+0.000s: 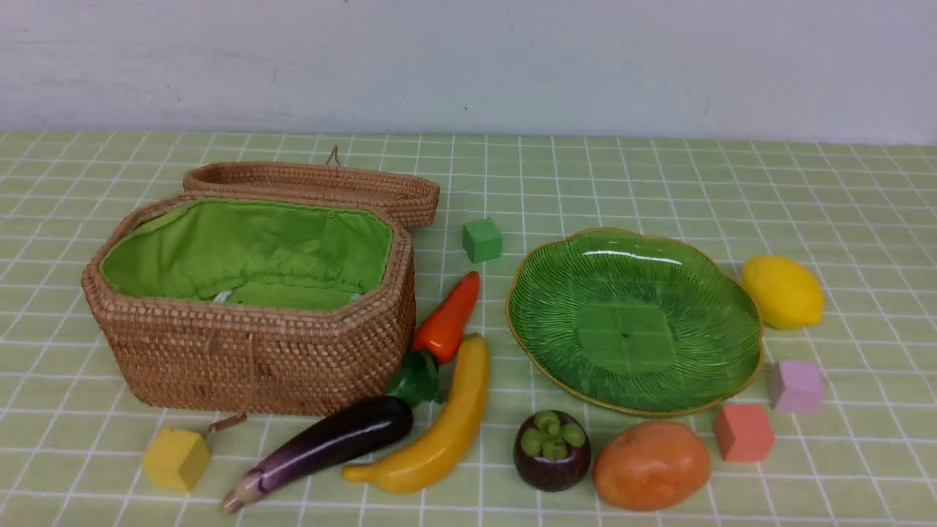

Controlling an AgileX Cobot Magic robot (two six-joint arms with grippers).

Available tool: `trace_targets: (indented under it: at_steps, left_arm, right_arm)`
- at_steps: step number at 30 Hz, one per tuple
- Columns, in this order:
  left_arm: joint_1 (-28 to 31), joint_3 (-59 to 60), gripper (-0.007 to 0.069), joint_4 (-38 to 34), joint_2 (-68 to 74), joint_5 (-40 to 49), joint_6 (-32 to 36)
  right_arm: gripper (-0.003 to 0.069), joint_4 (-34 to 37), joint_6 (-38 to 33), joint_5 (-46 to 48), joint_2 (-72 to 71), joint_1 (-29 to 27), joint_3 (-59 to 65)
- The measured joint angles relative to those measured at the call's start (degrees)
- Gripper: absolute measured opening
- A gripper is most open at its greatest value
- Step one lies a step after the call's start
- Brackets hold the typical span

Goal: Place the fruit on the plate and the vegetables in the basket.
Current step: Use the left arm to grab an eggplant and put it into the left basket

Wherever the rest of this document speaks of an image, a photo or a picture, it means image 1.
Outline orange toy carrot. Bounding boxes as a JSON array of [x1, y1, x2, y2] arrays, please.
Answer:
[[385, 271, 481, 408]]

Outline purple toy eggplant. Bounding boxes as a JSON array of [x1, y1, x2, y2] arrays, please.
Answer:
[[220, 395, 414, 515]]

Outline yellow toy banana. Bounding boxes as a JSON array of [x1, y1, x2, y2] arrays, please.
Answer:
[[341, 333, 491, 494]]

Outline purple toy mangosteen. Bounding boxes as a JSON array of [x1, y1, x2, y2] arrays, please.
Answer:
[[513, 410, 592, 493]]

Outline orange-brown toy potato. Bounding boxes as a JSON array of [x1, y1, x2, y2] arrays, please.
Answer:
[[592, 421, 712, 512]]

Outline yellow toy lemon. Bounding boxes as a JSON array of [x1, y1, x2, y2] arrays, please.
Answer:
[[741, 254, 824, 329]]

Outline green wooden cube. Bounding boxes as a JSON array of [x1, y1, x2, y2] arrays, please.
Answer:
[[461, 219, 504, 264]]

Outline woven wicker basket lid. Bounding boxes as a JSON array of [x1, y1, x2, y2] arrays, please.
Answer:
[[183, 148, 441, 228]]

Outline green checkered tablecloth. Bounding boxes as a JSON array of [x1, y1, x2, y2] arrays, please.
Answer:
[[1, 130, 936, 526]]

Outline green leaf-shaped glass plate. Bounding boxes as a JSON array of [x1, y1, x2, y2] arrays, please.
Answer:
[[505, 228, 764, 418]]

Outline pink-red wooden cube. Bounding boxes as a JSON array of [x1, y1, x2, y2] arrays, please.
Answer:
[[714, 404, 775, 463]]

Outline yellow wooden cube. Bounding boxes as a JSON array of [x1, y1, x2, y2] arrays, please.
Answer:
[[141, 427, 211, 493]]

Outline lilac wooden cube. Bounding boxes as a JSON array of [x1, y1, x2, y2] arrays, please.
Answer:
[[769, 360, 824, 414]]

